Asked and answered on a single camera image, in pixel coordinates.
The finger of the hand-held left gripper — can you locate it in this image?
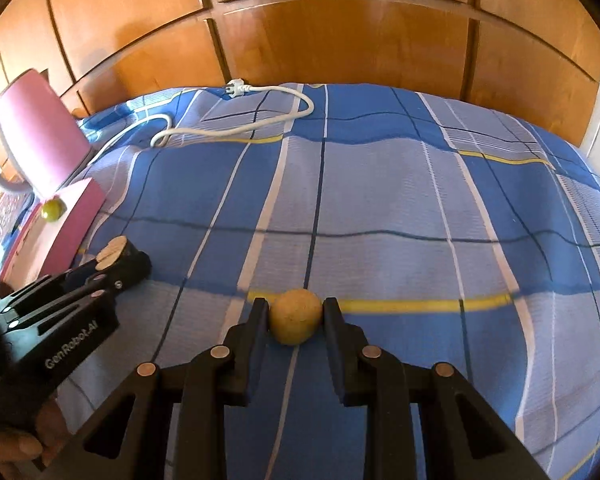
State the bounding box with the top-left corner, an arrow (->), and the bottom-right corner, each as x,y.
0,259 -> 102,317
7,241 -> 152,329

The person's left hand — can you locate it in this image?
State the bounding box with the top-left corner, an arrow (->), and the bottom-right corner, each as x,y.
0,395 -> 74,480

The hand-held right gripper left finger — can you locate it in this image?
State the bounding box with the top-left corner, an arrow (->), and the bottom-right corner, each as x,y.
55,297 -> 271,480

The blue plaid blanket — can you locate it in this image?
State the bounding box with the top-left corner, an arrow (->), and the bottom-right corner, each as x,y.
55,82 -> 600,480

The patterned flat box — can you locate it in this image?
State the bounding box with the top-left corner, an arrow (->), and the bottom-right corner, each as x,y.
0,190 -> 34,242

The pink electric kettle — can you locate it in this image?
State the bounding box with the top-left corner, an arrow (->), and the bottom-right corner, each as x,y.
0,69 -> 93,202

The small green lime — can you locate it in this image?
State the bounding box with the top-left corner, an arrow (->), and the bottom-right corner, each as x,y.
41,199 -> 66,224

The wooden wardrobe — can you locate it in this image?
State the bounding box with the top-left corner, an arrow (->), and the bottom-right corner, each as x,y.
0,0 -> 600,150

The small tan potato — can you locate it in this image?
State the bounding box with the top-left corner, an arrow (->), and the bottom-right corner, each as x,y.
269,289 -> 325,346

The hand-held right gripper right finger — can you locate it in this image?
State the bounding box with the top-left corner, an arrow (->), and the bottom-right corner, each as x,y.
322,297 -> 551,480

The pink box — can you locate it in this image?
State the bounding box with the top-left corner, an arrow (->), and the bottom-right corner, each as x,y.
0,178 -> 106,288

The white power cable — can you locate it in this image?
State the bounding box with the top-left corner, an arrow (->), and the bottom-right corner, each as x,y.
92,79 -> 316,161

